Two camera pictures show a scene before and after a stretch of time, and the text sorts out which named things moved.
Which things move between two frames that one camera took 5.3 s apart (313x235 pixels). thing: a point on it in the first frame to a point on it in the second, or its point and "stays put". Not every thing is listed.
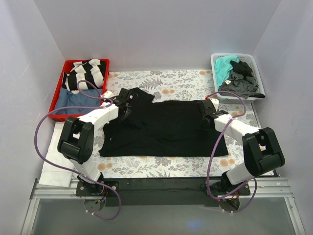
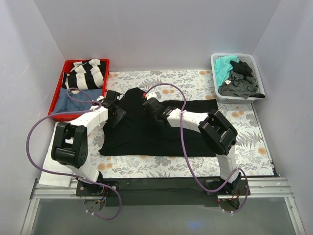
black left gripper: x=128 y=101 to x=117 y=114
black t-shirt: x=157 y=129 stays put
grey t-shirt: x=236 y=83 stays put
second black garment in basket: x=242 y=67 stays put
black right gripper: x=205 y=107 to x=151 y=105
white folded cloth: x=53 y=175 stays put
